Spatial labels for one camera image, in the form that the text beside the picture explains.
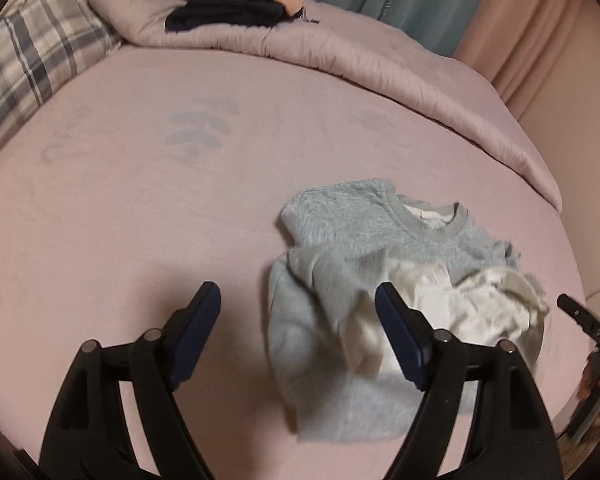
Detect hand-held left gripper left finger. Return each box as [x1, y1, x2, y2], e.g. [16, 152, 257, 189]
[39, 281, 222, 480]

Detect plaid pillow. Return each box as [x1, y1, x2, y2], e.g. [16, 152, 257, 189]
[0, 0, 126, 176]

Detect grey sweater with white lining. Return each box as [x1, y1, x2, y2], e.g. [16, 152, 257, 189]
[267, 177, 551, 445]

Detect pink bed sheet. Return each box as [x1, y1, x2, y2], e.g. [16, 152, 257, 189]
[0, 42, 588, 480]

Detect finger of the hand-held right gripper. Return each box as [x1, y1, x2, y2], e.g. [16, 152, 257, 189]
[556, 294, 600, 356]

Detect dark navy folded clothes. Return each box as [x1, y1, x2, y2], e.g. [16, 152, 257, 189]
[165, 0, 286, 33]

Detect person's right hand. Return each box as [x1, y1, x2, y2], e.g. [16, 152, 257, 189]
[577, 352, 600, 428]

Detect pink curtain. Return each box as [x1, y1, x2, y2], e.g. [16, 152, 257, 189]
[452, 0, 600, 126]

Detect pink quilted comforter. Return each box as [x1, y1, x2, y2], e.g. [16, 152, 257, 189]
[87, 0, 563, 213]

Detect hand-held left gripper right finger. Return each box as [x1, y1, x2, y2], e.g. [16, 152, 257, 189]
[375, 282, 565, 480]

